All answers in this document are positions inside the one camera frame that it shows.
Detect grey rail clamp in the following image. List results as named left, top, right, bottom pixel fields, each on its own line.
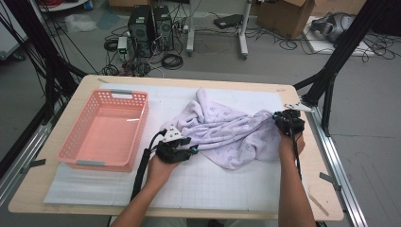
left=20, top=158, right=47, bottom=175
left=319, top=171, right=343, bottom=192

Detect person's right hand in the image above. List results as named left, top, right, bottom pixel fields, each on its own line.
left=277, top=129, right=306, bottom=161

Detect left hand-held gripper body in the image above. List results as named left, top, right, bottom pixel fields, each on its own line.
left=155, top=124, right=193, bottom=165

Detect white grid mat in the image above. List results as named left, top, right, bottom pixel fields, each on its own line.
left=43, top=82, right=308, bottom=213

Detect white floor board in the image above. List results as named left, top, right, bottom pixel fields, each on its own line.
left=304, top=15, right=376, bottom=58

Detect black cable coil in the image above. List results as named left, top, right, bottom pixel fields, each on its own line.
left=161, top=53, right=184, bottom=71
left=103, top=38, right=119, bottom=53

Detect tangled black floor cables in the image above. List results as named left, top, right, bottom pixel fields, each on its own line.
left=360, top=31, right=398, bottom=63

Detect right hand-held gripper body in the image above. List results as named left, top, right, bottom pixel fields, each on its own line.
left=276, top=102, right=316, bottom=137

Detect white round table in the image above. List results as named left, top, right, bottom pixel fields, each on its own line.
left=37, top=0, right=90, bottom=13

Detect person's grey trousers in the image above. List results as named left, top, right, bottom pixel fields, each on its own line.
left=148, top=218, right=282, bottom=227

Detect thin wooden stick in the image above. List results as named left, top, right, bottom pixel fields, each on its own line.
left=307, top=193, right=331, bottom=218

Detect small white box device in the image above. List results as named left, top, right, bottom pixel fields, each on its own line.
left=116, top=36, right=129, bottom=61

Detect black frame strut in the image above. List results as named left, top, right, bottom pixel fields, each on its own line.
left=292, top=0, right=392, bottom=138
left=3, top=0, right=88, bottom=125

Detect aluminium rail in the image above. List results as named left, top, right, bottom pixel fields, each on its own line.
left=301, top=97, right=369, bottom=227
left=0, top=103, right=64, bottom=206

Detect lavender printed towel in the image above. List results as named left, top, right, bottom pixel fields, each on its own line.
left=159, top=87, right=285, bottom=170

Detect black computer tower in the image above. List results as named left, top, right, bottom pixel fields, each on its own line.
left=127, top=5, right=155, bottom=59
left=152, top=5, right=175, bottom=52

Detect white cabinet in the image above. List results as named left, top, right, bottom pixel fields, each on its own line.
left=0, top=0, right=29, bottom=61

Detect brown cardboard box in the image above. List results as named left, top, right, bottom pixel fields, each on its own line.
left=256, top=0, right=316, bottom=41

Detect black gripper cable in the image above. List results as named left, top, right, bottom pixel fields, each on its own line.
left=288, top=125, right=305, bottom=183
left=130, top=128, right=168, bottom=201

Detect clear plastic bag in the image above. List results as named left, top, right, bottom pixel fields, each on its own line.
left=64, top=12, right=97, bottom=34

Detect flat brown cardboard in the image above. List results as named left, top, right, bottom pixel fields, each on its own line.
left=108, top=0, right=156, bottom=9

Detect person's left hand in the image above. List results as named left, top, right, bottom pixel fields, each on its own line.
left=146, top=154, right=182, bottom=191

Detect grey padded headset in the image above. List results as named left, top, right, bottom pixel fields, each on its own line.
left=310, top=11, right=356, bottom=44

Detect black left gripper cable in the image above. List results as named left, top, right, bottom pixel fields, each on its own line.
left=130, top=128, right=168, bottom=201

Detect pink plastic basket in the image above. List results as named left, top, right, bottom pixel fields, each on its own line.
left=56, top=89, right=149, bottom=173

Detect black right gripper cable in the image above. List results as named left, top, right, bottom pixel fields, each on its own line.
left=288, top=125, right=305, bottom=183

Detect white metal stand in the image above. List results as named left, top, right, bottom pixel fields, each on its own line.
left=185, top=0, right=253, bottom=61

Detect flat black device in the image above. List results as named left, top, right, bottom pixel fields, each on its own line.
left=213, top=13, right=245, bottom=30

